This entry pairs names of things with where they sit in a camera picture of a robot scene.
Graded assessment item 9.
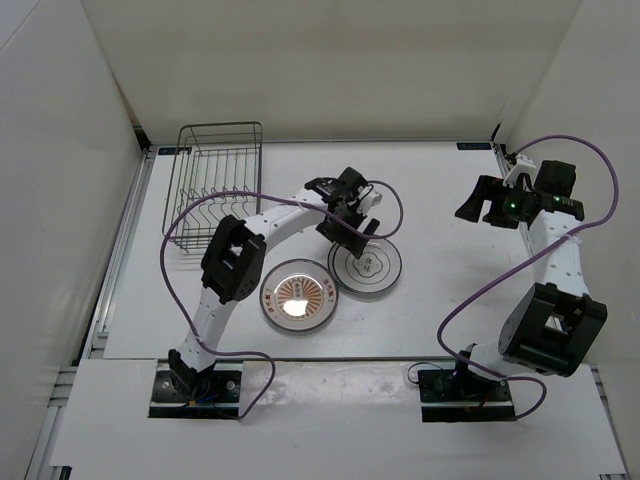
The white plate black lettering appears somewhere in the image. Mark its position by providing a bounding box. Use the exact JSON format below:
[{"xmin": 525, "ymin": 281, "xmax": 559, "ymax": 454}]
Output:
[{"xmin": 338, "ymin": 286, "xmax": 396, "ymax": 302}]

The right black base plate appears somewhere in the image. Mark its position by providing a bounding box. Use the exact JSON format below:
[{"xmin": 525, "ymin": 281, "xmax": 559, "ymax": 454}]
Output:
[{"xmin": 417, "ymin": 369, "xmax": 516, "ymax": 423}]

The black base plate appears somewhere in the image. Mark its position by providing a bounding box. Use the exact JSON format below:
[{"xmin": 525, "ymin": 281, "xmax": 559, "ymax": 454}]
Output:
[
  {"xmin": 417, "ymin": 369, "xmax": 516, "ymax": 423},
  {"xmin": 148, "ymin": 364, "xmax": 242, "ymax": 420}
]

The grey wire dish rack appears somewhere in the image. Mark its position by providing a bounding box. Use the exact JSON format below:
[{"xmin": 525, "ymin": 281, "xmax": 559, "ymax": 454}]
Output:
[{"xmin": 159, "ymin": 121, "xmax": 263, "ymax": 253}]

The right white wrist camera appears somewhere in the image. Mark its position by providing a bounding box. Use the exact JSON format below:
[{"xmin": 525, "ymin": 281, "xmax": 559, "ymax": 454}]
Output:
[{"xmin": 503, "ymin": 154, "xmax": 537, "ymax": 188}]

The orange sunburst pattern plate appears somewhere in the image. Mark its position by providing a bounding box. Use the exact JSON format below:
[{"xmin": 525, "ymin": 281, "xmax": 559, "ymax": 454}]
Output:
[{"xmin": 259, "ymin": 258, "xmax": 339, "ymax": 334}]

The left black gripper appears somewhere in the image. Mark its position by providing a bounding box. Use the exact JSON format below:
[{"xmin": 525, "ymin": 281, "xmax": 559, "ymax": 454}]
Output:
[{"xmin": 316, "ymin": 202, "xmax": 379, "ymax": 259}]

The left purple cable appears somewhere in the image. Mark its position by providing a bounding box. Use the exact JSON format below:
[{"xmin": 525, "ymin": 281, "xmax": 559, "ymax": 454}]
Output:
[{"xmin": 160, "ymin": 181, "xmax": 405, "ymax": 420}]

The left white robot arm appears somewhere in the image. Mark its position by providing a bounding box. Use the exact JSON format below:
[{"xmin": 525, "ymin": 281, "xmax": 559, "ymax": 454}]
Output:
[{"xmin": 168, "ymin": 167, "xmax": 382, "ymax": 400}]

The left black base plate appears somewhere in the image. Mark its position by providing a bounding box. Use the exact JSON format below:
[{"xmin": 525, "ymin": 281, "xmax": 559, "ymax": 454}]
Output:
[{"xmin": 148, "ymin": 364, "xmax": 242, "ymax": 420}]

